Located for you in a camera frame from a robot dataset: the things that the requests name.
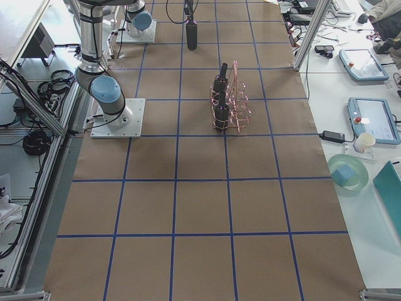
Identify dark wine bottle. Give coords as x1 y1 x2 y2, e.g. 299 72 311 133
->
214 91 229 132
185 17 198 51

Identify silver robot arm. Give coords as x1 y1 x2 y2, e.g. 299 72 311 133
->
76 1 137 127
125 1 198 38

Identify dark wine bottle in basket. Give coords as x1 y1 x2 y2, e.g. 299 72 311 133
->
214 91 229 132

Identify black webcam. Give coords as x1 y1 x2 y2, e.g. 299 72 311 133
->
314 45 334 59

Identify grey electronics box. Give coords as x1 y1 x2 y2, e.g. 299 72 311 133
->
17 23 55 67

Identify blue teach pendant far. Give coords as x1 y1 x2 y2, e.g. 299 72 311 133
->
338 49 389 81

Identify blue teach pendant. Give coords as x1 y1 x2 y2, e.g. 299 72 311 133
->
338 49 389 81
348 97 400 145

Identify black power adapter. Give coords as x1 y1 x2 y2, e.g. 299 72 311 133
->
319 130 345 144

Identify blue teach pendant near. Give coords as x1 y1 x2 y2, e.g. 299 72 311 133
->
348 97 400 145

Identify white paper cup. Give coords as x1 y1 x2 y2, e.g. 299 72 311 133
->
353 132 376 153

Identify blue foam cube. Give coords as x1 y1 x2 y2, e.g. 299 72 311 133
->
331 164 357 186

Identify green glass bowl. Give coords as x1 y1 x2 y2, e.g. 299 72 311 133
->
328 154 369 191

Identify teal folder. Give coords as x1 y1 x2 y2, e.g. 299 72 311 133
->
373 161 400 238

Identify white crumpled cloth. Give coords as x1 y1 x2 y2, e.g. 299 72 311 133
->
1 173 23 236

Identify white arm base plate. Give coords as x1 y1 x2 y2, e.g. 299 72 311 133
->
116 19 157 44
90 98 146 139

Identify copper wire wine basket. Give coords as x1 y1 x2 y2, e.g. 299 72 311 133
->
210 60 251 134

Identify aluminium frame post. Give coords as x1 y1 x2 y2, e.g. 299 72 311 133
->
293 0 331 71

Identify black coiled cables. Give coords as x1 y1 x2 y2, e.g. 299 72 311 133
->
22 130 51 157

